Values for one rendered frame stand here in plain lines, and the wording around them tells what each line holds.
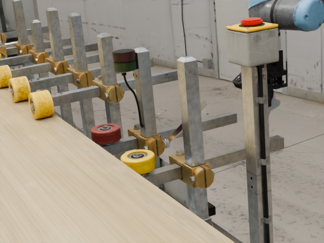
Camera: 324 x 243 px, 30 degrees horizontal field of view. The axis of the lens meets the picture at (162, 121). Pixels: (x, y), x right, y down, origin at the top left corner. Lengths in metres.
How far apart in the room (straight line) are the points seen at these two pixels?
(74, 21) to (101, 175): 0.81
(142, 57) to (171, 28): 4.72
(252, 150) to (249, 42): 0.22
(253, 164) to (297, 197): 2.10
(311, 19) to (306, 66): 3.20
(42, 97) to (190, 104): 0.57
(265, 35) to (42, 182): 0.58
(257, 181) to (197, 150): 0.26
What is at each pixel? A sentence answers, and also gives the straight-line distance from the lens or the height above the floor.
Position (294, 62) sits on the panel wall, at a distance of 5.02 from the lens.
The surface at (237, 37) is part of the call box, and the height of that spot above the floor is 1.20.
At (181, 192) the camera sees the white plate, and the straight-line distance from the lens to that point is 1.62.
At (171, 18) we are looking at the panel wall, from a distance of 6.29.
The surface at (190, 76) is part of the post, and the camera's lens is 1.37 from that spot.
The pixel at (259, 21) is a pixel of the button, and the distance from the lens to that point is 1.13.
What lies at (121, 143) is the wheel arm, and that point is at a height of 0.86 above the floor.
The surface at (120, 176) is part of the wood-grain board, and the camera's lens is 1.32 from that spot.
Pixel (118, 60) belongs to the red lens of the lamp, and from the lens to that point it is 1.56.
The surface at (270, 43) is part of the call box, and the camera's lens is 1.13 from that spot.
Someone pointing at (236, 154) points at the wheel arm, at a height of 0.85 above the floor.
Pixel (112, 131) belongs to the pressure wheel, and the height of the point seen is 0.91.
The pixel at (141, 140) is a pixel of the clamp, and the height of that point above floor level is 0.86.
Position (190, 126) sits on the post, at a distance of 1.40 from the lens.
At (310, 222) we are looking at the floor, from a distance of 3.03.
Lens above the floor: 1.40
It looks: 18 degrees down
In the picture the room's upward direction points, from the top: 5 degrees counter-clockwise
